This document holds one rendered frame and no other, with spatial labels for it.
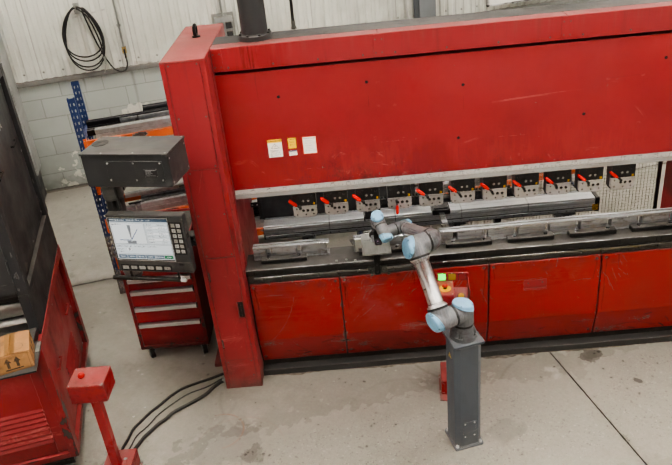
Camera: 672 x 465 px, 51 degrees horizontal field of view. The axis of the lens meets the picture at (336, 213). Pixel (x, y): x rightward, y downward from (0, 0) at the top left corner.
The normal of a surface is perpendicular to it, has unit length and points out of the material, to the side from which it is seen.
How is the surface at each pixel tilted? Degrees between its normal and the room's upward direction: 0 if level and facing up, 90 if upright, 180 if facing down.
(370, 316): 90
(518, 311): 90
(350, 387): 0
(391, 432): 0
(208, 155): 90
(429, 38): 90
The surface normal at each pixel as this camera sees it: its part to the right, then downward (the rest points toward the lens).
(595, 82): 0.02, 0.47
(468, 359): 0.26, 0.43
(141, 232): -0.19, 0.47
